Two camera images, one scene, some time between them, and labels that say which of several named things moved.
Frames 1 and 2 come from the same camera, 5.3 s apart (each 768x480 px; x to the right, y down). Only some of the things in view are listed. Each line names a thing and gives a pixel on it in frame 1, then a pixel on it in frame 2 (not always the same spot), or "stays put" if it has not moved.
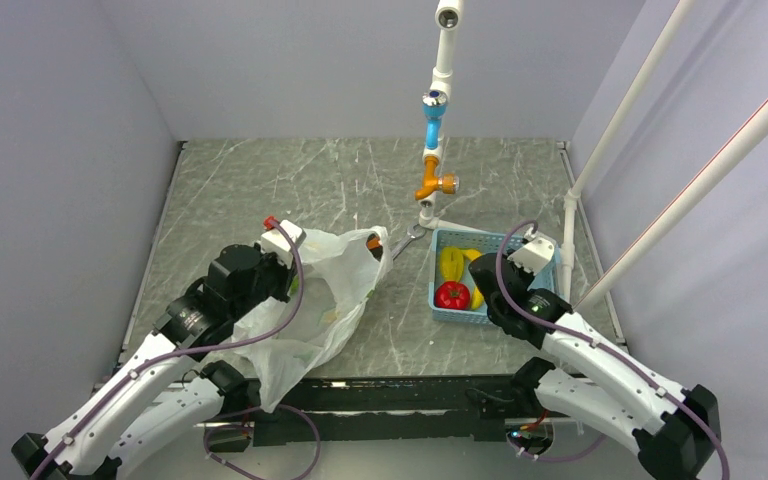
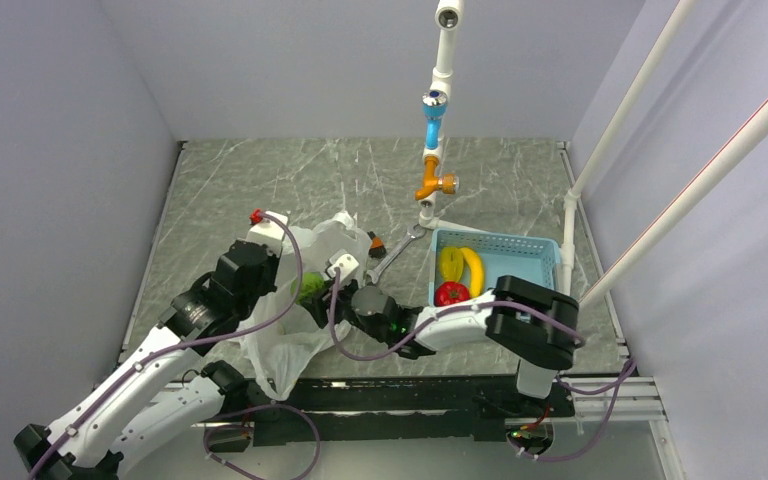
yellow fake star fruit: [451, 263] stays put
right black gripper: [527, 275] to [320, 303]
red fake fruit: [452, 295] stays put
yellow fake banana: [477, 298] stays put
